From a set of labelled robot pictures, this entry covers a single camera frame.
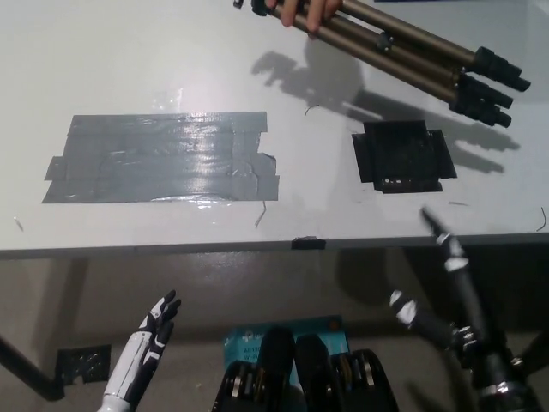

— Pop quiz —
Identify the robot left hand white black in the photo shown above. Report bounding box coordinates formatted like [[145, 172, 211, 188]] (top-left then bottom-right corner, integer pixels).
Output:
[[101, 289, 183, 408]]

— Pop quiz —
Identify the person's bare hand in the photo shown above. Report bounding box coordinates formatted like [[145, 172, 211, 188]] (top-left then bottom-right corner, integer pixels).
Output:
[[264, 0, 341, 33]]

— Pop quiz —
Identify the bronze tripod with black feet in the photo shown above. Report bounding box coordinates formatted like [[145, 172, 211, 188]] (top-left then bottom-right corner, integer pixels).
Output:
[[232, 0, 532, 129]]

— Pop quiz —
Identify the black tape patch on floor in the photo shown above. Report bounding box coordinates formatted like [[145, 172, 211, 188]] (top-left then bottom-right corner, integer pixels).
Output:
[[56, 344, 112, 385]]

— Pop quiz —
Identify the black table leg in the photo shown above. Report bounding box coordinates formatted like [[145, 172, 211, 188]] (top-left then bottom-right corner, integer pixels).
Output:
[[0, 334, 66, 400]]

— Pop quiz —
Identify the teal cardboard router box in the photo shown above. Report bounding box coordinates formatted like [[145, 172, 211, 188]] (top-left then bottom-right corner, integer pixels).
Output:
[[221, 315, 349, 387]]

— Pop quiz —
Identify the black tape square patch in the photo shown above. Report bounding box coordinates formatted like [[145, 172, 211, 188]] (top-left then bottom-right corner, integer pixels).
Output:
[[351, 120, 456, 194]]

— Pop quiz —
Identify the small black tape strip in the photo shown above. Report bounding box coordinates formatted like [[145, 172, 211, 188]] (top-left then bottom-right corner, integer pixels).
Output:
[[291, 235, 327, 251]]

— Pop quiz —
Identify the grey duct tape patch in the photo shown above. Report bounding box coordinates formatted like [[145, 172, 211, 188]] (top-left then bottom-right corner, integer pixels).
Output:
[[40, 111, 281, 205]]

